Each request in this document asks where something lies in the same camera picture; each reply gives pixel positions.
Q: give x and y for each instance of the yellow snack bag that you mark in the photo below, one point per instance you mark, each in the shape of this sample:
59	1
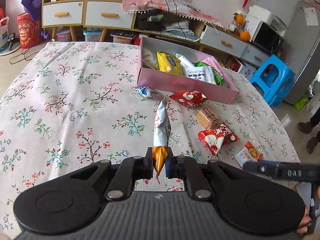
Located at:
168	63

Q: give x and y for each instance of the red printed bag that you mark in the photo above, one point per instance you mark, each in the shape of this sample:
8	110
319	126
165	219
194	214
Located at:
29	31

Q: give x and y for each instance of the white snack pack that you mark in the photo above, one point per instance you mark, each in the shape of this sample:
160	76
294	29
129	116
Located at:
196	73

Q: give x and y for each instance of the red white snack bag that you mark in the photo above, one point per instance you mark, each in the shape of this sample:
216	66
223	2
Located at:
189	99

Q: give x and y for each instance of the grey refrigerator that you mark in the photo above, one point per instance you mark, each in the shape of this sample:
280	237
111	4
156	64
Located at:
302	50

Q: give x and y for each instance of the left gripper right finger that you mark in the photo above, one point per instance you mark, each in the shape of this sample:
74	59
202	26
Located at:
188	170

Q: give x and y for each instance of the white microwave oven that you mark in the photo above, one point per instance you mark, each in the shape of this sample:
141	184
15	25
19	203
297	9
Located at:
262	35

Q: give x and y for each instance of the purple hat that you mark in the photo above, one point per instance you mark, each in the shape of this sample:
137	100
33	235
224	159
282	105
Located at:
33	8

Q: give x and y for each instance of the orange fruit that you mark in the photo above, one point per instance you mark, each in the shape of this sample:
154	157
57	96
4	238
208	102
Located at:
245	36

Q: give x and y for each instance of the white shopping bag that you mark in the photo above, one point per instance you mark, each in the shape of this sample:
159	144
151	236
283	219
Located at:
4	33

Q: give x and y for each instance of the green snack pack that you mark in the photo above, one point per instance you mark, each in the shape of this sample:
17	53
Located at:
216	77

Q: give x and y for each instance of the blue plastic stool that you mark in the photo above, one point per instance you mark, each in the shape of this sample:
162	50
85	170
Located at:
273	80

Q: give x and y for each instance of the orange lotus chip bag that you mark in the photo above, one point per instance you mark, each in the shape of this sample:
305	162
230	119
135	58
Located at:
161	135

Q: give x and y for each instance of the pink floral cloth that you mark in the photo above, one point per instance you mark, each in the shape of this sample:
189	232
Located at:
168	6

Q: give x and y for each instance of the red white candy pack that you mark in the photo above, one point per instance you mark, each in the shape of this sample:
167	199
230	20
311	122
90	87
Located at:
214	139

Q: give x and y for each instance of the blue white small snack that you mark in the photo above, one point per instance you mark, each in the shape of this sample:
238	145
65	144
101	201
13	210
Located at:
147	92

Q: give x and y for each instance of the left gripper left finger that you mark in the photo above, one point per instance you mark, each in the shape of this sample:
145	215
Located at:
122	177

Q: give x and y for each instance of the red orange cookie pack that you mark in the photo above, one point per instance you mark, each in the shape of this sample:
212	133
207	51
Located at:
248	154

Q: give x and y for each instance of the floral tablecloth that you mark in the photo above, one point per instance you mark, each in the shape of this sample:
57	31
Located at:
74	104

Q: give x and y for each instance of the brown biscuit pack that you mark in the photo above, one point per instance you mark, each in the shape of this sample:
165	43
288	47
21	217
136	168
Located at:
208	118

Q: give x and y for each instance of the pink wafer snack pack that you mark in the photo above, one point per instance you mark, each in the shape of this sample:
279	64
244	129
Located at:
212	61

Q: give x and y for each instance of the wooden shelf cabinet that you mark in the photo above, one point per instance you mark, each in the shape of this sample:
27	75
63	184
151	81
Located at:
109	15

